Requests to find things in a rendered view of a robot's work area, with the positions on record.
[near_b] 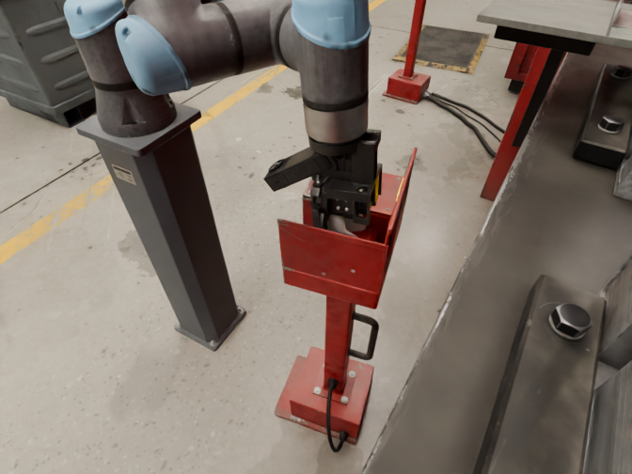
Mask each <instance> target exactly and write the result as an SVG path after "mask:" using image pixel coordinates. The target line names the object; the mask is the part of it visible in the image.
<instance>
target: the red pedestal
mask: <svg viewBox="0 0 632 474"><path fill-rule="evenodd" d="M425 6H426V0H416V1H415V7H414V13H413V19H412V24H411V30H410V37H409V42H408V48H407V54H406V60H405V65H404V70H403V69H398V70H397V71H395V72H394V73H393V74H392V75H391V76H389V77H388V81H387V90H386V91H384V92H383V93H382V95H383V96H386V97H389V98H392V99H396V100H400V101H403V102H407V103H412V104H418V103H419V102H420V101H421V100H422V99H423V98H422V93H423V92H424V91H425V90H426V89H427V88H428V87H429V85H430V80H431V76H430V75H426V74H422V73H418V72H414V68H415V63H416V57H417V52H418V47H419V37H420V31H421V27H422V21H423V16H424V10H425Z"/></svg>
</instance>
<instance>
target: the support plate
mask: <svg viewBox="0 0 632 474"><path fill-rule="evenodd" d="M615 6H616V2H609V1H603V0H493V1H492V2H491V3H490V4H489V5H488V6H487V7H486V8H484V9H483V10H482V11H481V12H480V13H479V14H478V16H477V19H476V22H480V23H486V24H495V25H501V26H507V27H511V28H517V29H523V30H528V31H533V32H538V33H544V34H549V35H554V36H560V37H566V38H570V39H576V40H586V41H591V42H597V43H602V44H607V45H613V46H618V47H624V48H629V49H632V30H631V29H625V28H620V27H619V28H616V27H611V31H610V34H609V37H607V36H606V34H607V31H608V26H609V23H610V20H611V17H612V14H613V11H614V9H615ZM622 10H628V11H632V5H630V4H623V5H622Z"/></svg>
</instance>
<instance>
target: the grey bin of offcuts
mask: <svg viewBox="0 0 632 474"><path fill-rule="evenodd" d="M65 2H66V0H0V96H2V97H4V98H6V99H7V101H8V103H9V105H10V106H13V107H16V108H18V109H21V110H23V111H25V112H28V113H30V114H33V115H36V116H38V117H41V118H44V119H48V120H50V121H52V122H55V123H58V124H60V125H63V126H66V127H68V128H71V127H73V126H75V125H77V124H79V123H80V122H82V121H84V119H83V117H82V115H81V113H80V110H79V108H78V105H80V104H82V103H85V102H87V101H89V100H91V99H93V98H95V97H96V96H95V87H94V86H93V84H92V81H91V79H90V76H89V74H88V72H87V68H86V65H85V63H84V61H83V58H82V57H81V55H80V52H79V50H78V47H77V45H76V43H75V40H74V38H73V37H72V36H71V33H70V27H69V24H68V22H67V19H66V16H65V14H64V4H65Z"/></svg>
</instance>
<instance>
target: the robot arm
mask: <svg viewBox="0 0 632 474"><path fill-rule="evenodd" d="M64 14H65V16H66V19H67V22H68V24H69V27H70V33H71V36H72V37H73V38H74V40H75V43H76V45H77V47H78V50H79V52H80V55H81V57H82V58H83V61H84V63H85V65H86V68H87V72H88V74H89V76H90V79H91V81H92V84H93V86H94V87H95V96H96V107H97V119H98V121H99V123H100V125H101V128H102V130H103V131H104V132H105V133H107V134H110V135H112V136H116V137H139V136H144V135H148V134H154V133H157V132H159V131H161V130H163V129H164V128H166V127H167V126H169V125H170V124H171V123H172V122H173V121H174V120H175V118H176V117H177V111H176V108H175V104H174V102H173V100H172V99H171V98H170V96H169V94H168V93H173V92H177V91H187V90H189V89H191V87H196V86H200V85H204V84H208V83H211V82H214V81H218V80H221V79H225V78H229V77H231V76H235V75H240V74H244V73H248V72H251V71H257V70H260V69H264V68H268V67H271V66H275V65H284V66H286V67H288V68H290V69H292V70H294V71H299V73H300V82H301V90H302V99H303V108H304V117H305V126H306V132H307V134H308V142H309V147H308V148H306V149H304V150H300V151H298V152H297V153H295V154H293V155H291V156H289V157H287V158H285V159H280V160H278V161H277V162H275V163H273V164H272V165H271V166H270V167H269V169H268V173H267V174H266V176H265V177H264V178H263V179H264V180H265V181H266V183H267V184H268V185H269V186H270V188H271V189H272V190H273V191H274V192H275V191H277V190H280V189H282V188H286V187H288V186H289V185H292V184H294V183H297V182H300V181H302V180H304V179H307V178H309V177H311V178H312V179H313V180H314V182H313V184H312V185H311V190H310V198H311V201H310V205H311V211H312V222H313V227H316V228H320V229H327V230H331V231H335V232H338V233H342V234H346V235H350V236H354V237H357V236H356V235H354V234H353V233H351V232H352V231H362V230H364V229H365V228H366V226H369V225H370V220H371V206H376V202H377V199H378V195H380V196H381V192H382V170H383V164H379V163H377V155H378V146H379V143H380V141H381V130H374V129H368V119H369V39H370V35H371V21H370V19H369V0H226V1H224V0H66V2H65V4H64ZM378 182H379V187H378ZM362 214H365V215H366V216H367V217H362ZM357 238H358V237H357Z"/></svg>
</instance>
